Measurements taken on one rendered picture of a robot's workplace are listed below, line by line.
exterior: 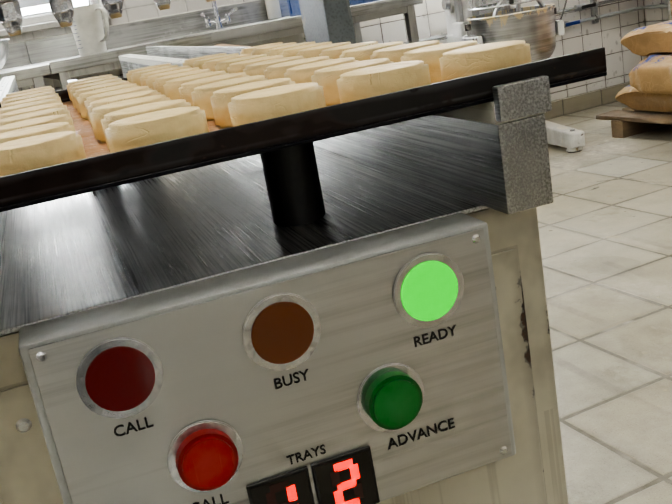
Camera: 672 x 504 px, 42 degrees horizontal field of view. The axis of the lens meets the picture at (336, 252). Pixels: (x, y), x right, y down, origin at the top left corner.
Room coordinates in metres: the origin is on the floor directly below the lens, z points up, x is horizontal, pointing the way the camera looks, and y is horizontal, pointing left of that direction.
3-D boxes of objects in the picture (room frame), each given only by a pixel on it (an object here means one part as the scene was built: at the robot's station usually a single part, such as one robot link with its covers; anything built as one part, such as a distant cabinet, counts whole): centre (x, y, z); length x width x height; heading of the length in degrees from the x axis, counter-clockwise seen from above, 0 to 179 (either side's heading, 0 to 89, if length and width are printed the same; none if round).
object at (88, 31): (3.89, 0.86, 0.98); 0.20 x 0.14 x 0.20; 62
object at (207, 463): (0.39, 0.08, 0.76); 0.03 x 0.02 x 0.03; 106
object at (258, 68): (0.70, 0.02, 0.91); 0.05 x 0.05 x 0.02
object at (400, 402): (0.42, -0.02, 0.76); 0.03 x 0.02 x 0.03; 106
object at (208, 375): (0.42, 0.04, 0.77); 0.24 x 0.04 x 0.14; 106
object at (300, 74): (0.59, -0.01, 0.91); 0.05 x 0.05 x 0.02
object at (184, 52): (1.77, 0.21, 0.88); 1.28 x 0.01 x 0.07; 16
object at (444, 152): (1.41, 0.17, 0.87); 2.01 x 0.03 x 0.07; 16
